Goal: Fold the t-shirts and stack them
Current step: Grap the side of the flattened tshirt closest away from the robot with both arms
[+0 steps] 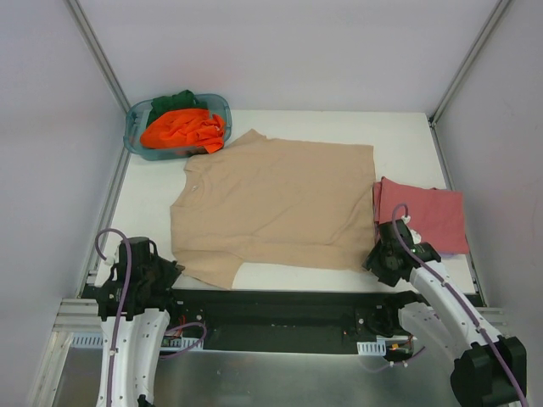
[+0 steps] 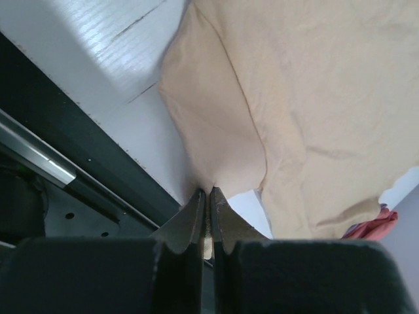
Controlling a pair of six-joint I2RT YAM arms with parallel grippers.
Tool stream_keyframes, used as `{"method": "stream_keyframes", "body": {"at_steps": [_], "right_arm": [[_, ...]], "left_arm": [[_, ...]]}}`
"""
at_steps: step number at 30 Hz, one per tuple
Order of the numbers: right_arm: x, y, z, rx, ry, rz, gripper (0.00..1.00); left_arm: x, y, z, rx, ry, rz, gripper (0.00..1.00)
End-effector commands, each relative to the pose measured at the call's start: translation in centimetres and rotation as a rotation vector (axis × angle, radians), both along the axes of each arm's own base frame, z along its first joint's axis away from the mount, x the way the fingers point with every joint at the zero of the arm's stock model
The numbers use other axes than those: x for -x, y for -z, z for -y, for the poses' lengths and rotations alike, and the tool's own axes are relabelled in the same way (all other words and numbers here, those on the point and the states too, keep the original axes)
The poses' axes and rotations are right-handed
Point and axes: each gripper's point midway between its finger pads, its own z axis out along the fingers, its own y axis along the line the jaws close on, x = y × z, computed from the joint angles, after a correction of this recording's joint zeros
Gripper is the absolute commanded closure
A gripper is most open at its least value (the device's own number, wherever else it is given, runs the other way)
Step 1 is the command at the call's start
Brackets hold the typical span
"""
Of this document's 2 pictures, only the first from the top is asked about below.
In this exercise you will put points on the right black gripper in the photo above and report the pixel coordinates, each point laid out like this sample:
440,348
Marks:
377,260

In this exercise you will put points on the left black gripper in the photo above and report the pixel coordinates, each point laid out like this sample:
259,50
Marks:
168,271

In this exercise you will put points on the beige t shirt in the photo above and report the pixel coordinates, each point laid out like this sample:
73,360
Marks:
274,201

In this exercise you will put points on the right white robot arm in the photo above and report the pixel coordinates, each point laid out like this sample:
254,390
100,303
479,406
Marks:
486,368

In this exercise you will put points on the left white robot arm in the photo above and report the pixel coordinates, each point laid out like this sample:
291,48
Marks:
135,307

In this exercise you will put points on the folded red t shirt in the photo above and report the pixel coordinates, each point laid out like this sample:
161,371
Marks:
437,214

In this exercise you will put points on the orange t shirt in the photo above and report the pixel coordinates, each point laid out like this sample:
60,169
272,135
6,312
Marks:
184,128

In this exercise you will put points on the teal plastic basket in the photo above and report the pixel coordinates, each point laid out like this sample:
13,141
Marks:
136,124

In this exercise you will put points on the green t shirt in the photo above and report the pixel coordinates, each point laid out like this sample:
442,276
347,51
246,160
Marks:
182,100

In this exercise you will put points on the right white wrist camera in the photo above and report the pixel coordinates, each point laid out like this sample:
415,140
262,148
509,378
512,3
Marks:
415,235

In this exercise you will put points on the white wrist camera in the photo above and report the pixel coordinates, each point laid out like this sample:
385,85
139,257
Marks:
415,235
110,260

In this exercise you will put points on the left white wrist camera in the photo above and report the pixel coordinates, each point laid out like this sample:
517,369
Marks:
110,260

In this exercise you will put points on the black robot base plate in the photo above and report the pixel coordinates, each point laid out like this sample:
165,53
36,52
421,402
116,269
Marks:
286,322

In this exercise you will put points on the right aluminium frame post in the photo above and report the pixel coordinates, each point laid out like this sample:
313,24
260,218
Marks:
497,14

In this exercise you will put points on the aluminium frame post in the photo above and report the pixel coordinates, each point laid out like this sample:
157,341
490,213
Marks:
497,14
89,36

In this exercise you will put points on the left aluminium frame post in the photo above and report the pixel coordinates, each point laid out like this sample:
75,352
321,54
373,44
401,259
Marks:
89,36

